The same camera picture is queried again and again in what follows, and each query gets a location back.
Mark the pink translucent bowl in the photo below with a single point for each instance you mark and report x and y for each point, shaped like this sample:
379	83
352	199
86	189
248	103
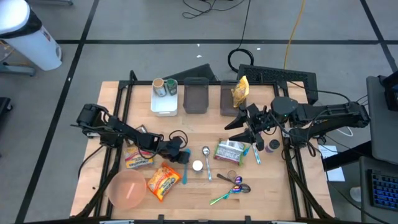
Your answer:
126	189

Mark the dark metal spoon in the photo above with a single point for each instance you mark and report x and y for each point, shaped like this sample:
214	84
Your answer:
245	188

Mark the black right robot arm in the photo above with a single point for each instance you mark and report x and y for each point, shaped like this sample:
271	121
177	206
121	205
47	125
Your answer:
326	113

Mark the purple label bottle black cap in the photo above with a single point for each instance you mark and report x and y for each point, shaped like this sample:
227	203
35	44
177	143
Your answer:
273	144

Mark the black backlit keyboard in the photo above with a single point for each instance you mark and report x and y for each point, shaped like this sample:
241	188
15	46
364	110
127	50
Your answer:
384	189

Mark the black table clamp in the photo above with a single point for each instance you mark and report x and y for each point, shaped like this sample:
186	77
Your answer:
160	217
247	218

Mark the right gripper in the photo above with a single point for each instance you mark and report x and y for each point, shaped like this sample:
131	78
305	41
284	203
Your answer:
259	119

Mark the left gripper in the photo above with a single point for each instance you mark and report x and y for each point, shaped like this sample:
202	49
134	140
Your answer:
172	148

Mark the pink green ramen packet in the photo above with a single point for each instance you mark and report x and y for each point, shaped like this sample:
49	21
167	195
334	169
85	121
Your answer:
229	152

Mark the black desk crossbar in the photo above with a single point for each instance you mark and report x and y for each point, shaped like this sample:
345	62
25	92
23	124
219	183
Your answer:
342	158

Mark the white trash can black rim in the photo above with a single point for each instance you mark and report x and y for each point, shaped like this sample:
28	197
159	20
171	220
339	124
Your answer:
34	46

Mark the white plastic bin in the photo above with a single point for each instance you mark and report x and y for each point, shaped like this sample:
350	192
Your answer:
163	107

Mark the grey table foot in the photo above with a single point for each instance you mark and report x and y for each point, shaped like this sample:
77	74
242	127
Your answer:
18	70

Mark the grey plastic bin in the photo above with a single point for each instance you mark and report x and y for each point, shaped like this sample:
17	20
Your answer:
226	102
196	96

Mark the iridescent green spoon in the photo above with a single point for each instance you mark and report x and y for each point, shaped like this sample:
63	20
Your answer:
237	188

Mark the white paper sheet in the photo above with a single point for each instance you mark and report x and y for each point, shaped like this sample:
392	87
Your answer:
335	174

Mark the grey side desk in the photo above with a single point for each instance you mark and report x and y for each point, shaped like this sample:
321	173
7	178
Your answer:
382	137

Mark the yellow red ramen packet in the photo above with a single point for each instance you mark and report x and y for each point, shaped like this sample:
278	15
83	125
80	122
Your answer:
136	161

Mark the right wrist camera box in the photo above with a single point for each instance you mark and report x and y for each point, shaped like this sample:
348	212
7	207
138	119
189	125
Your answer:
258	142

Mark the orange ramen packet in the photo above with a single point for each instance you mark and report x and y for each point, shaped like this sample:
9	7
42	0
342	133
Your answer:
163	182

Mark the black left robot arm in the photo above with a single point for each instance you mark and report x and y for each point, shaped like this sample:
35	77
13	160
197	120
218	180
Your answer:
130	133

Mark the green spice jar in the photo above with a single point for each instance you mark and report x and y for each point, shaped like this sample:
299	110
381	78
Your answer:
171	87

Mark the brown spice packet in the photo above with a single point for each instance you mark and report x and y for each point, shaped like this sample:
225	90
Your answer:
142	128

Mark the iridescent purple spoon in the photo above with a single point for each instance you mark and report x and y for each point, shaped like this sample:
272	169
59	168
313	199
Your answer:
238	180

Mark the black desk device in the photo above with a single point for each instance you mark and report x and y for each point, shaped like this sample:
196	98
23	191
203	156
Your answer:
392	96

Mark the white computer mouse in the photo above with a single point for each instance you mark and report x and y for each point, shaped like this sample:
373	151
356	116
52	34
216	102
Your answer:
356	193

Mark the bagel seasoning jar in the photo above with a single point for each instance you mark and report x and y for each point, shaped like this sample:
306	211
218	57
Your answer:
197	165

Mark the teal plastic spoon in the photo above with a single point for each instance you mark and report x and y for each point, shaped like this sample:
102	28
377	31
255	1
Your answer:
185	174

